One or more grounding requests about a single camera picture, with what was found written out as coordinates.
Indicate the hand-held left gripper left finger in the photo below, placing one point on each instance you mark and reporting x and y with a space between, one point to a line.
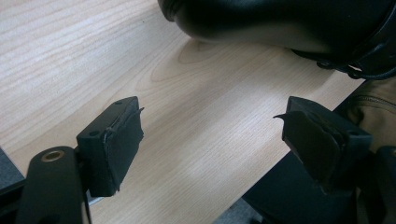
115 155

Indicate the black leather shoe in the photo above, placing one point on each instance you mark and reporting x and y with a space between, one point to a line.
280 21

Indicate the tan jacket with zipper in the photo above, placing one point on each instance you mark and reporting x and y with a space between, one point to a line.
377 118

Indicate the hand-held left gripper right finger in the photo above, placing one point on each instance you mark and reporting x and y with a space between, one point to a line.
317 146

